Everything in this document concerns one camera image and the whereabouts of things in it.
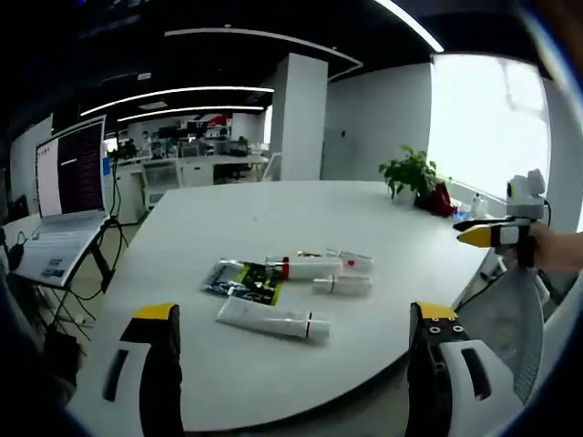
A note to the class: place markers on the white skincare tube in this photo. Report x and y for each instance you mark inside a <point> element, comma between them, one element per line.
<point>255,316</point>

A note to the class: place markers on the long ceiling light strip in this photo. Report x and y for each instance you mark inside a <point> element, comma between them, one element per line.
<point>410,23</point>
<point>177,93</point>
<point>191,113</point>

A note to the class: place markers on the white square column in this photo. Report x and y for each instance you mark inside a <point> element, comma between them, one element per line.
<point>303,118</point>

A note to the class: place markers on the white spray bottle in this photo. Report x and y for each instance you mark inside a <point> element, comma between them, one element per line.
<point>479,207</point>

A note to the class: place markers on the blue grey sachet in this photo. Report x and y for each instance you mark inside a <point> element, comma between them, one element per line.
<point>218,277</point>

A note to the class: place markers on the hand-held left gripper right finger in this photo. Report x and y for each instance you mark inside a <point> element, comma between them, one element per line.
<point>426,346</point>

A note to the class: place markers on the green black sachet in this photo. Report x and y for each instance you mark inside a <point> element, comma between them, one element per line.
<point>262,286</point>

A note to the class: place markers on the grey mesh office chair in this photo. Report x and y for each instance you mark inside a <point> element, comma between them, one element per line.
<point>510,318</point>

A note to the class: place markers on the row of white office desks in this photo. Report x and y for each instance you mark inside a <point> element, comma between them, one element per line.
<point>200,164</point>

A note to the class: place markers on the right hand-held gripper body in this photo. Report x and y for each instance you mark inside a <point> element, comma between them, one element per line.
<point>526,200</point>

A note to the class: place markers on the large red-collared skincare bottle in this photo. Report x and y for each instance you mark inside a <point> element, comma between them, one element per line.
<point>314,268</point>

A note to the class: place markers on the black laptop stand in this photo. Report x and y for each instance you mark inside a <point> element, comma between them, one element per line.
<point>99,261</point>

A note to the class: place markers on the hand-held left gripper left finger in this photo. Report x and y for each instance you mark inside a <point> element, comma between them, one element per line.
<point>159,328</point>

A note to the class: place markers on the blue panel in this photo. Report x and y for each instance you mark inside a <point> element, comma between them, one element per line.
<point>106,166</point>

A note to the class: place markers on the white background chair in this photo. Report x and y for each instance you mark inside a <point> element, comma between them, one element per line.
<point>274,167</point>

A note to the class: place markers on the open silver laptop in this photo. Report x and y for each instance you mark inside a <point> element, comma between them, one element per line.
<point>77,168</point>

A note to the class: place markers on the small white skincare bottle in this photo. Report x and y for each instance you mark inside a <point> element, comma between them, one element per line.
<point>357,263</point>
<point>350,285</point>

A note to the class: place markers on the blue tissue pack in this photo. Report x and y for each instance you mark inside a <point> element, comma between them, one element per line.
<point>463,213</point>

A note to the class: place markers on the green potted plant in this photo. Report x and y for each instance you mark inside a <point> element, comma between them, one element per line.
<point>410,170</point>

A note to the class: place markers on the large bright window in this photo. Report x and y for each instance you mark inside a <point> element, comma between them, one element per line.
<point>483,127</point>

